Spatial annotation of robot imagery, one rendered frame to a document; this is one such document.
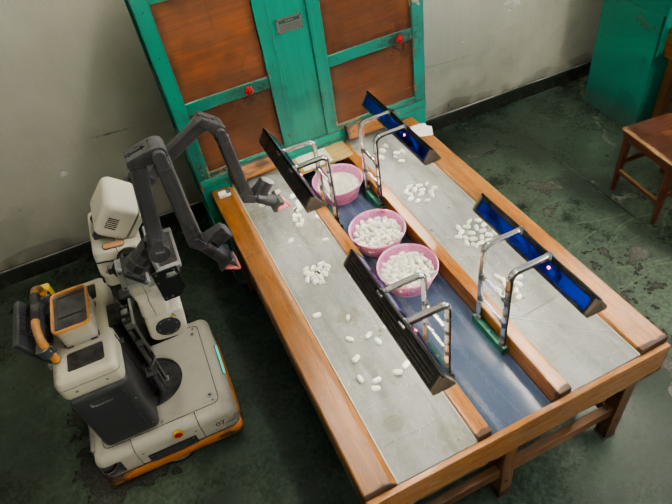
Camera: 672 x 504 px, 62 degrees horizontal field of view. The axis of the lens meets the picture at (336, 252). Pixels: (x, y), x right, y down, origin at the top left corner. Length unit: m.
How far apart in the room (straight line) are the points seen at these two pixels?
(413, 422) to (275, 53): 1.78
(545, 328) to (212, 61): 1.84
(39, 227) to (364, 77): 2.32
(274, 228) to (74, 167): 1.58
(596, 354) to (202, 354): 1.81
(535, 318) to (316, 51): 1.62
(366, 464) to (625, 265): 2.19
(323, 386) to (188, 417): 0.88
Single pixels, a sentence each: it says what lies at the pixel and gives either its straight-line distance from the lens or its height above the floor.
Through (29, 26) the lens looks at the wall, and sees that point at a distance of 3.54.
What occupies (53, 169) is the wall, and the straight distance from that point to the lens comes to 3.90.
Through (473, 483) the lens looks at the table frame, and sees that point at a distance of 2.48.
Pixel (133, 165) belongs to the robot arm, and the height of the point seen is 1.59.
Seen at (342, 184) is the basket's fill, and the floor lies 0.73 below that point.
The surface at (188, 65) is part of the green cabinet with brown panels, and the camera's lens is 2.76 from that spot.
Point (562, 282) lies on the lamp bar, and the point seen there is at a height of 1.08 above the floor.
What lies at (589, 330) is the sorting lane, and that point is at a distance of 2.31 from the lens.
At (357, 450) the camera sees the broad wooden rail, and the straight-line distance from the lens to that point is 1.97.
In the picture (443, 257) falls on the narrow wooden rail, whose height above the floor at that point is 0.76.
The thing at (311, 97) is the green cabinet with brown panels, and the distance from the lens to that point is 3.01.
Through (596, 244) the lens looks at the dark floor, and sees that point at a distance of 3.71.
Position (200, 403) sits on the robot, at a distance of 2.80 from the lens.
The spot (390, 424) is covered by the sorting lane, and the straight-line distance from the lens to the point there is 2.03.
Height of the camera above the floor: 2.53
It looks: 44 degrees down
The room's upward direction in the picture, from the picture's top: 11 degrees counter-clockwise
